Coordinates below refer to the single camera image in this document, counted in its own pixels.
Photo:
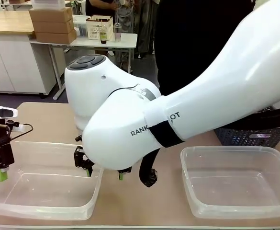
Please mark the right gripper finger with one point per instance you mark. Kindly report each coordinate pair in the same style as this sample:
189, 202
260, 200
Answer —
81, 159
121, 176

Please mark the clear plastic container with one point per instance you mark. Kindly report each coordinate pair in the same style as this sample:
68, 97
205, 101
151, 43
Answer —
46, 191
238, 191

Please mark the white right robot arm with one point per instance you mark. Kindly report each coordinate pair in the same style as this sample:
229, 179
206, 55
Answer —
202, 83

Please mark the wicker basket on table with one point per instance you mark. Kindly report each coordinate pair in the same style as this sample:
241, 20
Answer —
94, 28

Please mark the dark perforated plastic basket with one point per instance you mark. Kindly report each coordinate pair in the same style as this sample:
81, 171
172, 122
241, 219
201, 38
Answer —
249, 139

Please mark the white cabinet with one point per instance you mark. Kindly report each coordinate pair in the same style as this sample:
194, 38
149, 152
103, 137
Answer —
22, 67

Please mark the white folding table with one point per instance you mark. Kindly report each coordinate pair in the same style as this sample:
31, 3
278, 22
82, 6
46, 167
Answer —
87, 44

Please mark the brown cardboard box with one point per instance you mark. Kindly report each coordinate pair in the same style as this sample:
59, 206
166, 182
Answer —
53, 26
56, 37
51, 14

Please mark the green drink cup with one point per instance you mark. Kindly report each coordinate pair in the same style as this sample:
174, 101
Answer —
103, 36

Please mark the pink drink dome-lid cup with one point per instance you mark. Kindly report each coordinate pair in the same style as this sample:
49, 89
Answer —
118, 33

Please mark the clear storage bin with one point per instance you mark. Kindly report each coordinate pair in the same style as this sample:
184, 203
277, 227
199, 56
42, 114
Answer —
80, 27

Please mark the bystander in dark long skirt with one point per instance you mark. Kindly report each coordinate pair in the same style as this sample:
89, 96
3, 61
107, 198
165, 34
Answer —
145, 28

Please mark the bystander in grey pleated skirt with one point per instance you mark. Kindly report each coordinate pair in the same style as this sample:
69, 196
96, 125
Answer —
125, 19

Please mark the wooden countertop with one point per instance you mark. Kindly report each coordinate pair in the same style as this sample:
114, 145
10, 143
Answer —
5, 21

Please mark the bystander in black top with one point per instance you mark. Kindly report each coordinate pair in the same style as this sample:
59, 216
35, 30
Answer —
99, 7

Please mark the person in black clothes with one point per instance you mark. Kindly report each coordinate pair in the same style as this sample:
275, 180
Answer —
190, 36

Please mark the white plastic bin stack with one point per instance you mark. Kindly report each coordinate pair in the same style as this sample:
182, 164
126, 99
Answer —
48, 4

